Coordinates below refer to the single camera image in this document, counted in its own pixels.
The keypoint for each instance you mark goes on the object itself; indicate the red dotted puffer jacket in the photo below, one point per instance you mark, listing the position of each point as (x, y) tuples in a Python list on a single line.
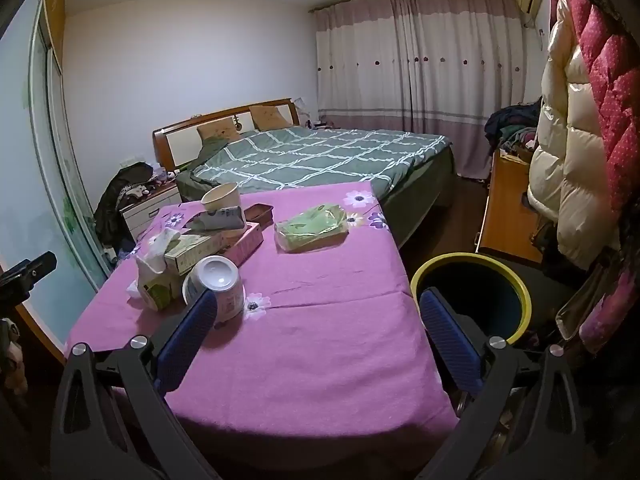
[(610, 85)]

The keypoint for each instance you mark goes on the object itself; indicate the small brown tray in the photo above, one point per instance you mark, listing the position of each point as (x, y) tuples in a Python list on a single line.
[(260, 212)]

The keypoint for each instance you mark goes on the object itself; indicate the wooden desk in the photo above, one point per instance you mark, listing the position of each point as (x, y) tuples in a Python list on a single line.
[(505, 210)]

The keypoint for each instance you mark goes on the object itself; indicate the beige cardboard box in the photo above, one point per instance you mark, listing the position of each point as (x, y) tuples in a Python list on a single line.
[(192, 255)]

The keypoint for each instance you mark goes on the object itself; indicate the cream puffer jacket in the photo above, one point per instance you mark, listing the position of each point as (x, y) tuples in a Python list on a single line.
[(565, 160)]

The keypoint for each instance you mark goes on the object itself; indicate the pink floral tablecloth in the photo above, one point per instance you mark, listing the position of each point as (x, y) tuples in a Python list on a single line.
[(325, 360)]

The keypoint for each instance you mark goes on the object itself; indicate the pink garment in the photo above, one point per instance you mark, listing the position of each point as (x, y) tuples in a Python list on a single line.
[(615, 310)]

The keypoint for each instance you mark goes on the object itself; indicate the white bottle with green label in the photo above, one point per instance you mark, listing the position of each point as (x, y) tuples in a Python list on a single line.
[(215, 280)]

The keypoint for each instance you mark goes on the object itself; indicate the green plastic packet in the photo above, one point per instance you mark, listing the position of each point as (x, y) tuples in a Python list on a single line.
[(310, 230)]

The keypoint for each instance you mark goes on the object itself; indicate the yellow-rimmed dark bin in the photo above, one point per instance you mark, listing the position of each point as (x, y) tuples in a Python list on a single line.
[(480, 300)]

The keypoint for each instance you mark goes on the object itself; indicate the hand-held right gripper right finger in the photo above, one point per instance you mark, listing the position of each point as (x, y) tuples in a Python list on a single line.
[(450, 345)]

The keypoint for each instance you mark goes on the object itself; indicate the green checked quilt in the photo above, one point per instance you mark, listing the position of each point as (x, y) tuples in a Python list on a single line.
[(310, 155)]

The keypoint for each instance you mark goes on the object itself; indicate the white nightstand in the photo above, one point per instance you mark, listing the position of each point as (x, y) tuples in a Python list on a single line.
[(150, 210)]

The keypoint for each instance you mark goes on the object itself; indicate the paper cup with leaf print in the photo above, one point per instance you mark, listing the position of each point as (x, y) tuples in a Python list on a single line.
[(220, 200)]

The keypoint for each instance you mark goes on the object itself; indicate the grey printed packet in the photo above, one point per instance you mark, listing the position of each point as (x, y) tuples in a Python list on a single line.
[(220, 219)]

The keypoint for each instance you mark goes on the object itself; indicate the pile of mixed clothes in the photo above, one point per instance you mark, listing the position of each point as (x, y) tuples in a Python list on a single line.
[(510, 125)]

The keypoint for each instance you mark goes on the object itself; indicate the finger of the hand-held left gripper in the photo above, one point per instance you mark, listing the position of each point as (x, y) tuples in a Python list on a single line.
[(35, 266)]

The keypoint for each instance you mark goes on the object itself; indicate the wooden bed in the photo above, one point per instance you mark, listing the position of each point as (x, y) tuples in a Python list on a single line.
[(425, 185)]

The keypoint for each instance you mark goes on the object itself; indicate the wardrobe sliding door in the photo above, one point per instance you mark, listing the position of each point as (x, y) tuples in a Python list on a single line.
[(30, 185)]

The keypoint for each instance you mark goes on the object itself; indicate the brown pillow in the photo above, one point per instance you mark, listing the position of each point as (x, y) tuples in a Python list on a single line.
[(217, 132), (270, 116)]

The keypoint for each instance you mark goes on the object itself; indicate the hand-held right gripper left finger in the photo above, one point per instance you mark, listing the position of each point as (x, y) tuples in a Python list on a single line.
[(187, 340)]

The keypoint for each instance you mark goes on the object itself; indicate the white and mauve curtain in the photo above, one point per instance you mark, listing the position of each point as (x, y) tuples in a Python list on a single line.
[(400, 60)]

